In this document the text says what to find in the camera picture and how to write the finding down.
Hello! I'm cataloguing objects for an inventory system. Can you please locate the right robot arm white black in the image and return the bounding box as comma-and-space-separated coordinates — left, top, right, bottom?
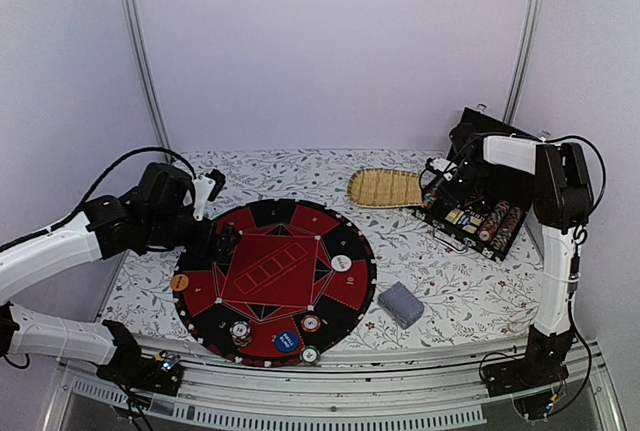
422, 127, 600, 396

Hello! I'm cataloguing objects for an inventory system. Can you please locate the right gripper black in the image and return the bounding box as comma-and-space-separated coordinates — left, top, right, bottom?
435, 161, 487, 209

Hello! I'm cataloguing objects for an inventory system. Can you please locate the right multicolour chip row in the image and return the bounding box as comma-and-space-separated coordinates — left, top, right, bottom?
476, 200, 524, 257

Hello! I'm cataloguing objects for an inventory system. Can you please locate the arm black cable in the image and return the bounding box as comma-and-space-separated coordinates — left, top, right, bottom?
0, 146, 196, 252
544, 134, 607, 247

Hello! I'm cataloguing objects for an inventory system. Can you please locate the blue small blind button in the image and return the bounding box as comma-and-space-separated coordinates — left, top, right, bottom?
274, 330, 300, 354

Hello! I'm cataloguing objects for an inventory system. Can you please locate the woven bamboo tray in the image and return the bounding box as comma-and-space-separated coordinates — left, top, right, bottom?
347, 168, 423, 208

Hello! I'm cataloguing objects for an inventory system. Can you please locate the aluminium frame post left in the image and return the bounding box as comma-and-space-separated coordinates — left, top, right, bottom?
121, 0, 171, 149

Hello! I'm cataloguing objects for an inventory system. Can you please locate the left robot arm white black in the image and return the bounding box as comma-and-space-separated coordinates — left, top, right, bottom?
1, 163, 240, 396

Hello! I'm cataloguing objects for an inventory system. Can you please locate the aluminium frame post right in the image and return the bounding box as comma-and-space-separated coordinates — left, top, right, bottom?
502, 0, 543, 125

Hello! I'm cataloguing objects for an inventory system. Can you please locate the aluminium front rail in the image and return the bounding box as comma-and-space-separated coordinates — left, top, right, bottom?
44, 338, 626, 430

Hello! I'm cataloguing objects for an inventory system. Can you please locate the red white poker chip stack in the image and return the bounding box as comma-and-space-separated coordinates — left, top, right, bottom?
301, 314, 321, 333

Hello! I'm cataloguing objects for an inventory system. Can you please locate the blue white poker chip stack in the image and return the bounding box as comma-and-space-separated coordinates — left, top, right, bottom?
229, 320, 252, 349

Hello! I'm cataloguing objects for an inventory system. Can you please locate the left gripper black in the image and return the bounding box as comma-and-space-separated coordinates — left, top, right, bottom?
145, 211, 242, 260

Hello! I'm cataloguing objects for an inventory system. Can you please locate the black poker set case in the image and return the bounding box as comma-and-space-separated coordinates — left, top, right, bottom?
413, 108, 534, 261

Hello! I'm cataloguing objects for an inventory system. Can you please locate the white dealer button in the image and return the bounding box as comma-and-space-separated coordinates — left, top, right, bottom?
331, 254, 353, 273

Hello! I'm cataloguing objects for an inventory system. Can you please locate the round red black poker mat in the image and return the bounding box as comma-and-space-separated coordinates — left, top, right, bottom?
172, 199, 377, 367

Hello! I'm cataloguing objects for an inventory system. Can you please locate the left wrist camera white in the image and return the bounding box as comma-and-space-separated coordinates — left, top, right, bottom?
193, 169, 226, 221

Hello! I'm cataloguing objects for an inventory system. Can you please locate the aluminium frame post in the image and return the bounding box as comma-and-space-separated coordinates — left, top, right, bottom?
121, 0, 171, 149
502, 0, 543, 125

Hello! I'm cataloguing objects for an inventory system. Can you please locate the blue Texas Hold'em card box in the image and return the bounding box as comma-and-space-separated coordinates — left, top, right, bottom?
446, 208, 485, 234

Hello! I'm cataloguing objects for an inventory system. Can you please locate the green poker chip stack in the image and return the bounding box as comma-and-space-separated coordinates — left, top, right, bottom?
299, 345, 320, 365

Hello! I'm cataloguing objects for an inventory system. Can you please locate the orange big blind button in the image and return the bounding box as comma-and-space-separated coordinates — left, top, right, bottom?
170, 273, 189, 292

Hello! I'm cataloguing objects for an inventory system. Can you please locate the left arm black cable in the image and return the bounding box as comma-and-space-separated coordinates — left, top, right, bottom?
0, 146, 196, 252

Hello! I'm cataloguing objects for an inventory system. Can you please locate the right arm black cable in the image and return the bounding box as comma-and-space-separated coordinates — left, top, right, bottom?
544, 134, 607, 247

